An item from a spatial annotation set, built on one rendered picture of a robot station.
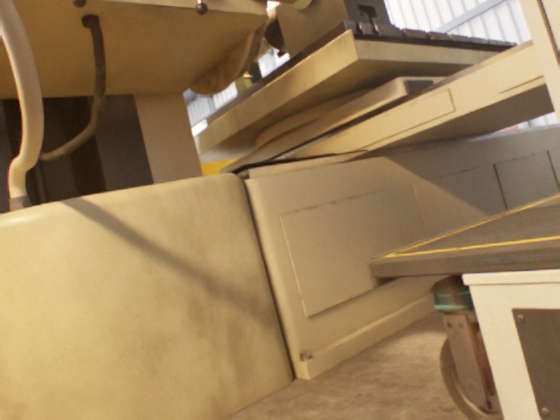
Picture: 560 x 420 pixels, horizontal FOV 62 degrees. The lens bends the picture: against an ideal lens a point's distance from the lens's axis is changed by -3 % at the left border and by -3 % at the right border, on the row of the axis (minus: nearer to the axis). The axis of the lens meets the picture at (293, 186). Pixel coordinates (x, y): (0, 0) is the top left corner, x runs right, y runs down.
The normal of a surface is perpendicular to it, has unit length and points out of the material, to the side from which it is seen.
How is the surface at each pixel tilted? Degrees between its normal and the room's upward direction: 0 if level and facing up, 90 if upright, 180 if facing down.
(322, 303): 90
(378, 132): 90
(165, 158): 90
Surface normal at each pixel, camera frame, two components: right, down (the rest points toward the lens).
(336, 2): -0.76, 0.14
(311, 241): 0.60, -0.22
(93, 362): 0.31, -0.16
